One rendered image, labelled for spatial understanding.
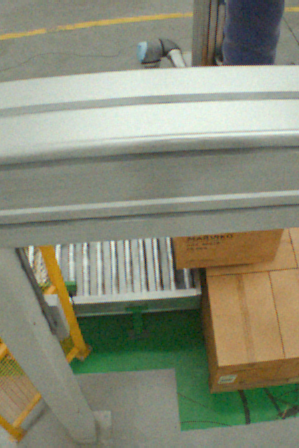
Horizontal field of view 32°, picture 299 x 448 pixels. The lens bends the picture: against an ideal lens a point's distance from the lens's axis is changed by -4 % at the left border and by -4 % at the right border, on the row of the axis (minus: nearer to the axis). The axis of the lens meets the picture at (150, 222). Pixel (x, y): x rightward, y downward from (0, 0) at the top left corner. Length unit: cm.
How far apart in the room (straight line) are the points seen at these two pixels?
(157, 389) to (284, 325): 96
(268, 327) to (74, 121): 293
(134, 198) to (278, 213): 12
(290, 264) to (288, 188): 306
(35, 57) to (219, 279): 344
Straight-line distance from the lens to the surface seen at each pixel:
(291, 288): 340
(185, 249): 304
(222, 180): 40
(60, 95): 40
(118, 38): 596
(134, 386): 363
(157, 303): 328
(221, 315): 324
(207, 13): 300
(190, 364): 368
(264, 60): 223
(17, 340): 181
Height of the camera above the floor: 347
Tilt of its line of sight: 55 degrees down
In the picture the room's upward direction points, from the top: 1 degrees counter-clockwise
